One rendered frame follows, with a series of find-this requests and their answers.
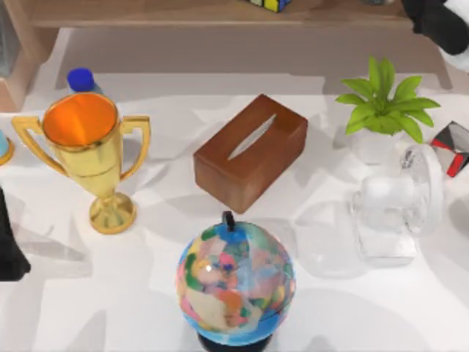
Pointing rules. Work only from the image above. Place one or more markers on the light blue and orange object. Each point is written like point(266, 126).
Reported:
point(4, 148)

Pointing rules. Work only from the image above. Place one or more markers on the red black and grey box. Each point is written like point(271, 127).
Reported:
point(454, 150)

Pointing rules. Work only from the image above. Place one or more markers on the colourful world globe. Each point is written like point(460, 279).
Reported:
point(234, 278)

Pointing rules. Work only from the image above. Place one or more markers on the wooden shelf unit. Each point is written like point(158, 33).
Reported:
point(220, 22)

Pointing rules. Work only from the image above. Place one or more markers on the colourful puzzle cube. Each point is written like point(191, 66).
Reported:
point(269, 3)

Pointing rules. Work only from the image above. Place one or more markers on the gold trophy cup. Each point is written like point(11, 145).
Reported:
point(94, 154)

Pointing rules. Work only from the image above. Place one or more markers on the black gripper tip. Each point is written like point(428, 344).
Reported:
point(11, 249)

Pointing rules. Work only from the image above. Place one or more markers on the blue capped bottle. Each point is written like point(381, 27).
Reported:
point(80, 79)

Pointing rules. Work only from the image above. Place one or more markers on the brown wooden tissue box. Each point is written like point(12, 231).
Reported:
point(253, 154)

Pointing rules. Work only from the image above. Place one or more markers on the green plant in white pot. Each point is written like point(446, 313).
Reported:
point(384, 106)

